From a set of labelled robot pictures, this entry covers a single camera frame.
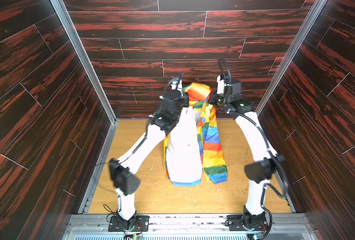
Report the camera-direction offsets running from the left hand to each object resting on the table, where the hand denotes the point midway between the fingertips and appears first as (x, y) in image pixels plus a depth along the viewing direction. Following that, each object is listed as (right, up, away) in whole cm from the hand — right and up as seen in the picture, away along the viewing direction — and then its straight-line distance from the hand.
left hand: (182, 89), depth 72 cm
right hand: (+18, 0, +7) cm, 19 cm away
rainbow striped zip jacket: (+7, -30, +11) cm, 33 cm away
